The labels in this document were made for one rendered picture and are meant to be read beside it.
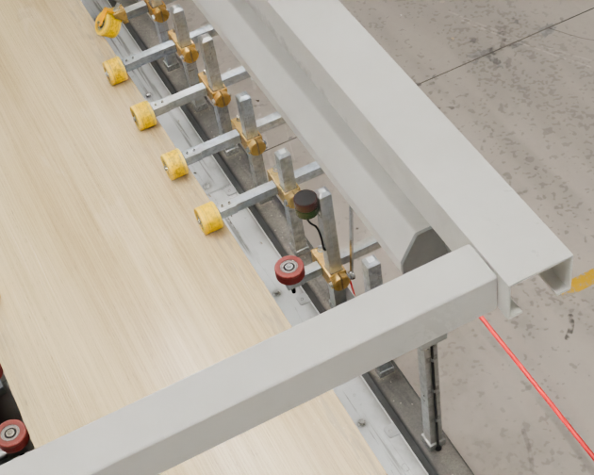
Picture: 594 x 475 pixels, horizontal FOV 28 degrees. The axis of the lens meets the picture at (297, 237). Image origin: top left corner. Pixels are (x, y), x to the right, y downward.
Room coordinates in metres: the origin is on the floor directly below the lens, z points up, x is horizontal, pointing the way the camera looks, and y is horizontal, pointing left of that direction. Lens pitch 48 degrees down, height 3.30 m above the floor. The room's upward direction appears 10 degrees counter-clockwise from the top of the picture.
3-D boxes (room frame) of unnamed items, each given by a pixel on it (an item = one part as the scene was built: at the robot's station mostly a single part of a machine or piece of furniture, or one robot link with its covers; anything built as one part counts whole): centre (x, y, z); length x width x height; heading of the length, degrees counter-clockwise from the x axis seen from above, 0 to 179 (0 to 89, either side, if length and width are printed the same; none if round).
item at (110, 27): (3.24, 0.49, 0.93); 0.09 x 0.08 x 0.09; 109
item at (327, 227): (2.07, -0.08, 0.93); 0.04 x 0.04 x 0.48; 19
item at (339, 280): (2.09, -0.07, 0.85); 0.14 x 0.06 x 0.05; 19
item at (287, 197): (2.33, 0.01, 0.95); 0.14 x 0.06 x 0.05; 19
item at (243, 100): (2.54, 0.08, 0.88); 0.04 x 0.04 x 0.48; 19
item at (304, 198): (2.06, -0.04, 1.07); 0.06 x 0.06 x 0.22; 19
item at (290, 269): (2.07, 0.03, 0.85); 0.08 x 0.08 x 0.11
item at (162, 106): (2.82, 0.16, 0.95); 0.50 x 0.04 x 0.04; 109
